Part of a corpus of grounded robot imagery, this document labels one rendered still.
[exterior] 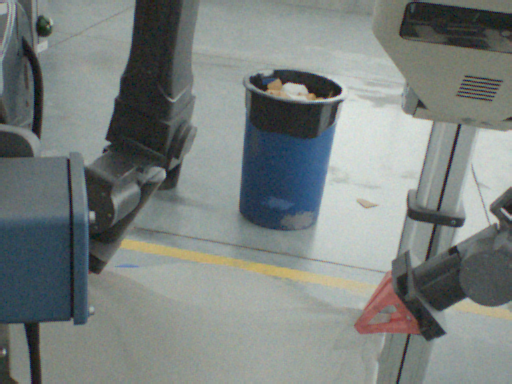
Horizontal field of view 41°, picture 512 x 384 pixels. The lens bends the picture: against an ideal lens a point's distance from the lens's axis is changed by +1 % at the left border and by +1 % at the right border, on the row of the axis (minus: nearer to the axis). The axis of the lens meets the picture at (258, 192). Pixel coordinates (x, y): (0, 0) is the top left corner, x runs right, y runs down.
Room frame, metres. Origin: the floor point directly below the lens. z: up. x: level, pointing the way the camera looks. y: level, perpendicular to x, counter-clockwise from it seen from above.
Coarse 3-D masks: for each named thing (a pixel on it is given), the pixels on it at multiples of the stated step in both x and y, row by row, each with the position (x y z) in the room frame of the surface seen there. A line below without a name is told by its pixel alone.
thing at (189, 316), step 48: (96, 288) 0.70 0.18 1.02; (144, 288) 0.67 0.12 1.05; (192, 288) 0.74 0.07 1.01; (240, 288) 0.74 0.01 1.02; (288, 288) 0.71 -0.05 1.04; (48, 336) 0.71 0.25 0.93; (96, 336) 0.70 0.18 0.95; (144, 336) 0.67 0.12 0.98; (192, 336) 0.64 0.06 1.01; (240, 336) 0.65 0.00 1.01; (288, 336) 0.66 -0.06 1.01; (336, 336) 0.68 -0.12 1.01; (384, 336) 0.67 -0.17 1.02
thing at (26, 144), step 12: (0, 132) 0.46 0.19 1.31; (12, 132) 0.46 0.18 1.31; (24, 132) 0.47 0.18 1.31; (0, 144) 0.46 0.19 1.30; (12, 144) 0.46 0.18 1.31; (24, 144) 0.46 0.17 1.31; (36, 144) 0.47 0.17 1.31; (0, 156) 0.46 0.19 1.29; (12, 156) 0.46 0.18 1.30; (24, 156) 0.46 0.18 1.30; (36, 156) 0.46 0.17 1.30
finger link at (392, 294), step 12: (396, 264) 0.70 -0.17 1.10; (396, 276) 0.67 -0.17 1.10; (384, 288) 0.67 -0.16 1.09; (396, 288) 0.65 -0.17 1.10; (384, 300) 0.66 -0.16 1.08; (396, 300) 0.65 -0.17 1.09; (372, 312) 0.66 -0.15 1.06; (408, 312) 0.65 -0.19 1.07; (360, 324) 0.67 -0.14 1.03; (372, 324) 0.67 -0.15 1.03; (384, 324) 0.67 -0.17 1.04; (396, 324) 0.66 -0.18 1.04; (408, 324) 0.65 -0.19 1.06
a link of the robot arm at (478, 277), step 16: (496, 208) 0.66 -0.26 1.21; (480, 240) 0.63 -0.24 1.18; (496, 240) 0.62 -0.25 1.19; (464, 256) 0.61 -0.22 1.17; (480, 256) 0.58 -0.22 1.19; (496, 256) 0.58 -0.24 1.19; (464, 272) 0.58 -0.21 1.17; (480, 272) 0.58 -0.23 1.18; (496, 272) 0.58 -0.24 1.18; (464, 288) 0.58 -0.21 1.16; (480, 288) 0.58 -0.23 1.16; (496, 288) 0.57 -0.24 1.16; (480, 304) 0.57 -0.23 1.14; (496, 304) 0.57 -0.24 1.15
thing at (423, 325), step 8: (384, 280) 0.69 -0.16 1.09; (392, 280) 0.68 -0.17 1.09; (376, 288) 0.69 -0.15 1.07; (376, 296) 0.68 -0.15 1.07; (368, 304) 0.68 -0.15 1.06; (392, 320) 0.68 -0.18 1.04; (424, 320) 0.63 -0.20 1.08; (424, 328) 0.63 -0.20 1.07; (424, 336) 0.62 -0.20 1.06; (432, 336) 0.62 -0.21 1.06
